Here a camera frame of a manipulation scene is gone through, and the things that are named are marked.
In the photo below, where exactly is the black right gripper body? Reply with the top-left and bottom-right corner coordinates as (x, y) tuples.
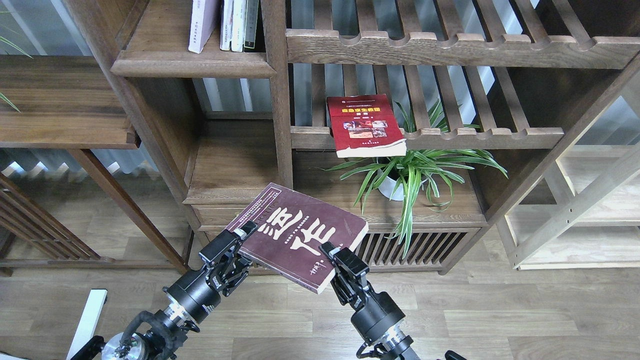
(331, 273), (405, 346)

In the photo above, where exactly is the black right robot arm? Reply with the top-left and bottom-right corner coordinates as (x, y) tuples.
(320, 241), (419, 360)

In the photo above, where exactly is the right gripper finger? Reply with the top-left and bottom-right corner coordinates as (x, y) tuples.
(320, 241), (370, 289)

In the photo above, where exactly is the maroon book with white characters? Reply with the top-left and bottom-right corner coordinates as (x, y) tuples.
(227, 183), (369, 294)

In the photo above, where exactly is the white metal leg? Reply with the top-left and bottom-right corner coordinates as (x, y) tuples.
(66, 288), (108, 360)

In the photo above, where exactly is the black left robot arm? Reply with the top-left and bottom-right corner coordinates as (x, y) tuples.
(73, 221), (258, 360)

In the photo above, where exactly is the white upright book middle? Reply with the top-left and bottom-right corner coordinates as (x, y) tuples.
(230, 0), (248, 53)

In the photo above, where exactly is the green leaf at left edge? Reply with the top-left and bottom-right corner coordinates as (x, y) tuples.
(0, 22), (33, 113)

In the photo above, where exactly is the white upright book left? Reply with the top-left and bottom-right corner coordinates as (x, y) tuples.
(220, 0), (234, 51)

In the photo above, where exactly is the dark wooden bookshelf cabinet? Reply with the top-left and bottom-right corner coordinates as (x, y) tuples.
(64, 0), (639, 274)

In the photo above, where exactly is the dark green upright book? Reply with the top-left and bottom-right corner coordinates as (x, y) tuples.
(243, 0), (259, 52)

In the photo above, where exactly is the light wooden shelf rack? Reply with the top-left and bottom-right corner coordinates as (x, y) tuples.
(496, 88), (640, 271)

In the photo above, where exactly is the red paperback book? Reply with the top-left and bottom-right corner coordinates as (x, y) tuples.
(326, 94), (407, 158)

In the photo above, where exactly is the dark wooden side table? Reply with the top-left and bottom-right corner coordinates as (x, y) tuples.
(0, 55), (192, 277)

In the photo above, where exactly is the green spider plant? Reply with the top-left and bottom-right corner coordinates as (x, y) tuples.
(332, 107), (508, 256)

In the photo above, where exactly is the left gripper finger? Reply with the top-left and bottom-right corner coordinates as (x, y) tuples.
(199, 221), (258, 268)

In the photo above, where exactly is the white upright book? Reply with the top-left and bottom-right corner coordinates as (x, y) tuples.
(220, 0), (234, 51)
(230, 0), (248, 53)

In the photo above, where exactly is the white plant pot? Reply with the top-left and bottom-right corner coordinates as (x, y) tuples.
(378, 168), (405, 202)

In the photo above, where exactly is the pale lavender paperback book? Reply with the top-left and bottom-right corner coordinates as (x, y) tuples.
(188, 0), (222, 54)

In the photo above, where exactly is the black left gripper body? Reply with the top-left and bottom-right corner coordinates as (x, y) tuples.
(164, 252), (249, 323)

